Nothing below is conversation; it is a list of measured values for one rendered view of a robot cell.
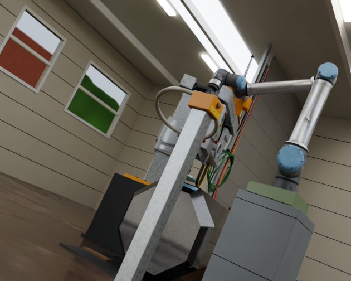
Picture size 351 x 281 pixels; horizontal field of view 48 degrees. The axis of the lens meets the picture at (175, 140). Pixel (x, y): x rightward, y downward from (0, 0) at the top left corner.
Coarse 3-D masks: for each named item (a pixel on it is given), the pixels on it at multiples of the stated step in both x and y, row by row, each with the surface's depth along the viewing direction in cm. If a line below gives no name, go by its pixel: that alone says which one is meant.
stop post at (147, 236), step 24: (192, 96) 181; (216, 96) 177; (192, 120) 178; (192, 144) 174; (168, 168) 174; (168, 192) 169; (144, 216) 170; (168, 216) 173; (144, 240) 166; (144, 264) 166
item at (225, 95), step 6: (222, 90) 330; (228, 90) 332; (222, 96) 329; (228, 96) 333; (222, 102) 335; (228, 102) 335; (228, 108) 345; (234, 108) 367; (228, 114) 359; (234, 114) 378; (228, 120) 375; (234, 120) 389; (228, 126) 390; (234, 126) 393; (234, 132) 406
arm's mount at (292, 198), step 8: (248, 184) 239; (256, 184) 237; (264, 184) 234; (256, 192) 235; (264, 192) 232; (272, 192) 230; (280, 192) 227; (288, 192) 225; (296, 192) 223; (280, 200) 225; (288, 200) 223; (296, 200) 225; (304, 208) 239
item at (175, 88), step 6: (162, 90) 263; (168, 90) 259; (174, 90) 256; (180, 90) 254; (186, 90) 252; (156, 96) 270; (156, 102) 274; (156, 108) 280; (162, 114) 285; (162, 120) 287; (216, 120) 259; (168, 126) 289; (216, 126) 263; (180, 132) 289; (216, 132) 270; (204, 138) 279
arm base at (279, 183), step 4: (276, 176) 248; (276, 180) 246; (280, 180) 243; (284, 180) 242; (288, 180) 242; (292, 180) 242; (272, 184) 247; (276, 184) 243; (280, 184) 241; (284, 184) 241; (288, 184) 241; (292, 184) 241; (296, 184) 243; (284, 188) 239; (288, 188) 239; (292, 188) 240; (296, 188) 243
